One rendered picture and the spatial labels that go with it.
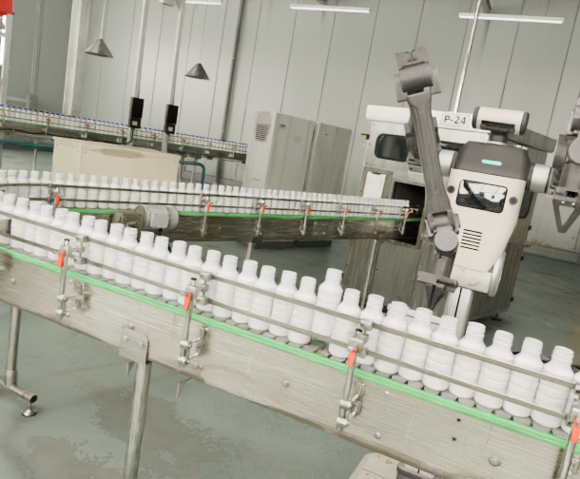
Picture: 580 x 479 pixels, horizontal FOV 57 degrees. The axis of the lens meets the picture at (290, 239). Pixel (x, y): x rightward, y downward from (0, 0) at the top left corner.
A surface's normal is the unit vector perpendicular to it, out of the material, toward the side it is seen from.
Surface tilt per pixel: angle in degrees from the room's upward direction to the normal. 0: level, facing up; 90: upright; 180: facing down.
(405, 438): 90
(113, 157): 90
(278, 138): 90
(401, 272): 90
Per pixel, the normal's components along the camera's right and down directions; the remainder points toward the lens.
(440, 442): -0.43, 0.08
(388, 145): -0.68, 0.01
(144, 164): 0.71, 0.24
